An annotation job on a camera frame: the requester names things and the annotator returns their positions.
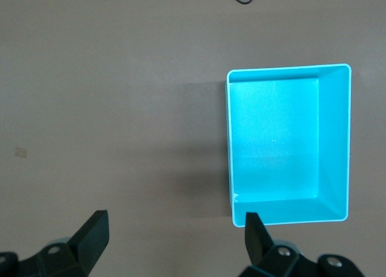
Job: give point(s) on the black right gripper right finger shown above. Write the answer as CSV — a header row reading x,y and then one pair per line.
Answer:
x,y
256,240

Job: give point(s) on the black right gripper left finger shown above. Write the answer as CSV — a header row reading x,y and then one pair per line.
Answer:
x,y
90,237

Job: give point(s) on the blue plastic box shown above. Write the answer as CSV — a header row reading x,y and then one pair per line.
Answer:
x,y
271,138

